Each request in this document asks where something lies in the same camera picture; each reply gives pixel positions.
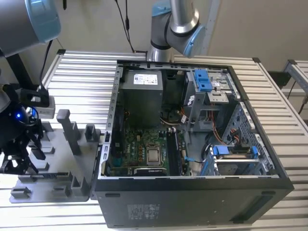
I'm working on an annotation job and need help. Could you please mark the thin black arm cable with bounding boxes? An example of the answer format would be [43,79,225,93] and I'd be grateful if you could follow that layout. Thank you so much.
[115,0,136,53]

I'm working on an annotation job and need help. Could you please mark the metal disk bay blue rails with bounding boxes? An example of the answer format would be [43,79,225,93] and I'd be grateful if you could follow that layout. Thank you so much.
[201,144,275,178]

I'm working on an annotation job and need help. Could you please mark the grey power supply unit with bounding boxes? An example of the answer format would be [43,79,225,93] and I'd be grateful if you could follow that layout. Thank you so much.
[119,69,165,128]

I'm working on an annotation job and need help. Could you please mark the silver CPU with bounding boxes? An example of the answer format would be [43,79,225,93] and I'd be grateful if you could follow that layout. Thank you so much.
[147,149,161,167]

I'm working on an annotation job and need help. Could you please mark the blue disk carrier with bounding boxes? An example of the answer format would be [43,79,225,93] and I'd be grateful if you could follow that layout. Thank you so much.
[213,145,260,162]

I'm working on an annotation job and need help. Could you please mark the black box beside table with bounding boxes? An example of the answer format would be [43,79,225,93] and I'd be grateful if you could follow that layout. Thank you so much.
[267,71,292,90]

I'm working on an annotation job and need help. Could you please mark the RAM stick with white label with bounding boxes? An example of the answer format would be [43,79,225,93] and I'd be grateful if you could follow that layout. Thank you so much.
[18,171,71,180]

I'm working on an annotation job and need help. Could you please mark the black graphics card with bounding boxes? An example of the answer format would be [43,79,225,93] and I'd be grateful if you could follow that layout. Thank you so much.
[133,167,167,177]

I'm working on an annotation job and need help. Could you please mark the grey metal drive cage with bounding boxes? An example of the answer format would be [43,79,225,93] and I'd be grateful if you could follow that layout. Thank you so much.
[184,68,241,133]

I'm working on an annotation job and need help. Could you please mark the green motherboard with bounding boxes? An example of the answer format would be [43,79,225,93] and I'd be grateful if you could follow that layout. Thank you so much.
[107,127,191,177]

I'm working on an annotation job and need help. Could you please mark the neighbouring slatted metal table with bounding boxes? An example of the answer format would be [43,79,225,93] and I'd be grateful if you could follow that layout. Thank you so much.
[280,59,308,97]

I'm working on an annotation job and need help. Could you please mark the dark RAM stick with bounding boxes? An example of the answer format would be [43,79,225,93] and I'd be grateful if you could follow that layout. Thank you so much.
[173,131,182,176]

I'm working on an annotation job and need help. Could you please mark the grey plastic parts rack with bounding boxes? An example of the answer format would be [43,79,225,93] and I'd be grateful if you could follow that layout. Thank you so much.
[9,109,102,204]

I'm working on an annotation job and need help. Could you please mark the black slanted post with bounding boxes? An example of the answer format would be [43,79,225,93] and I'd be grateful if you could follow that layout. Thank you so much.
[4,53,36,90]

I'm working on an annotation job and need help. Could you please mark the black open PC case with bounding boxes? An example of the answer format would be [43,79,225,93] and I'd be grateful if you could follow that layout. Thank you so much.
[90,59,295,229]

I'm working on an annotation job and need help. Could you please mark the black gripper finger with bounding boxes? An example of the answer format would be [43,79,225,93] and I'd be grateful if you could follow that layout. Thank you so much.
[25,125,46,161]
[0,154,39,175]

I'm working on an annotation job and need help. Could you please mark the blue plastic drive latch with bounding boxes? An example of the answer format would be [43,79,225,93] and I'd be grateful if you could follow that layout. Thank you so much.
[194,69,212,92]

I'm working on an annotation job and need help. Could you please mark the orange wire bundle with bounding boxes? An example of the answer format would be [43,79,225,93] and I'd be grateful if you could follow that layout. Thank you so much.
[206,109,228,146]

